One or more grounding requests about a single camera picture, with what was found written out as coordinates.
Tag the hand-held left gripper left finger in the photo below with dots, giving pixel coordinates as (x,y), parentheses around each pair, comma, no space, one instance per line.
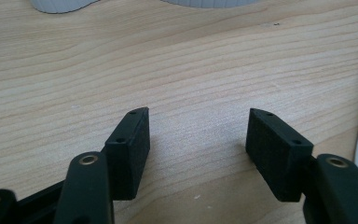
(127,155)

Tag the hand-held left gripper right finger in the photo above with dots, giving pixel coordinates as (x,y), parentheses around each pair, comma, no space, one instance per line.
(276,155)

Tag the white ribbed container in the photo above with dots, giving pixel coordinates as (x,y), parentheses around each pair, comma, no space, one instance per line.
(209,3)
(60,5)

